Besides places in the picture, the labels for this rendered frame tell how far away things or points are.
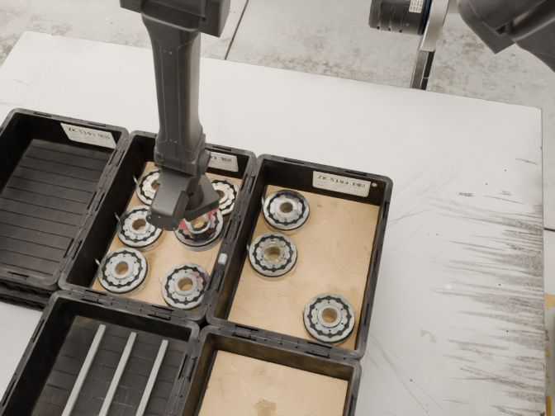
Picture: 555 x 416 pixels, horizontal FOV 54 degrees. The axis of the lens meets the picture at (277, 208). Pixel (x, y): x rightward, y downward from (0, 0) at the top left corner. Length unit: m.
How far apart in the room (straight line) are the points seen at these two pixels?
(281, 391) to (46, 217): 0.66
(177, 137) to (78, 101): 0.95
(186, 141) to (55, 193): 0.63
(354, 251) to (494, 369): 0.39
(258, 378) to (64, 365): 0.39
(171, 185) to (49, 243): 0.48
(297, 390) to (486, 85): 1.96
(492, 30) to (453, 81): 2.13
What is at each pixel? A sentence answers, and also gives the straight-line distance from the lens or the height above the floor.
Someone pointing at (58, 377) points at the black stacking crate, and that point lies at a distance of 1.20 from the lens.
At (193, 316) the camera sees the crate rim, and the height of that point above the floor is 0.93.
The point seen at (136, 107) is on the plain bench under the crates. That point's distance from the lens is 1.66.
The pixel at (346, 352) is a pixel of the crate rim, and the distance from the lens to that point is 1.02.
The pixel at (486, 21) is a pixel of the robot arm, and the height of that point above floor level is 1.54.
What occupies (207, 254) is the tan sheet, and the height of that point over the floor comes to 0.83.
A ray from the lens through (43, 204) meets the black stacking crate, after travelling 1.39.
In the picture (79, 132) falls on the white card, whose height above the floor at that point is 0.90.
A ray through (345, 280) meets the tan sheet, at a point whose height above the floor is 0.83.
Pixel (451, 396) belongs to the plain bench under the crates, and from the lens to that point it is 1.28.
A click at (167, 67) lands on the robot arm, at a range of 0.67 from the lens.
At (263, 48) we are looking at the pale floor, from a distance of 2.79.
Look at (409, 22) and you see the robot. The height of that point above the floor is 1.13.
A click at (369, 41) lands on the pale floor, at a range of 2.84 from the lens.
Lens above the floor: 1.91
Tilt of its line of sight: 59 degrees down
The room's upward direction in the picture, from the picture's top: 3 degrees counter-clockwise
